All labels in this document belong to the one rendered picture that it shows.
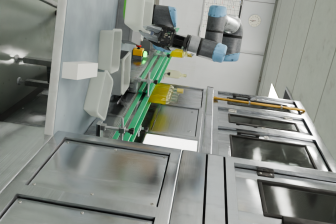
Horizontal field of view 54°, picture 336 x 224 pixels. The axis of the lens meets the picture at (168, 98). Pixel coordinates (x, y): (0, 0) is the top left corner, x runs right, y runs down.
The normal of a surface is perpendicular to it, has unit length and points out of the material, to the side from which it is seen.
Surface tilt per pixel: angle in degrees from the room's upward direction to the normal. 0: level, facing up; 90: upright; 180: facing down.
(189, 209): 90
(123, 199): 90
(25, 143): 90
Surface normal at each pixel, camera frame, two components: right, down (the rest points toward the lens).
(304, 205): 0.09, -0.91
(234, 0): -0.14, 0.39
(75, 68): -0.11, 0.11
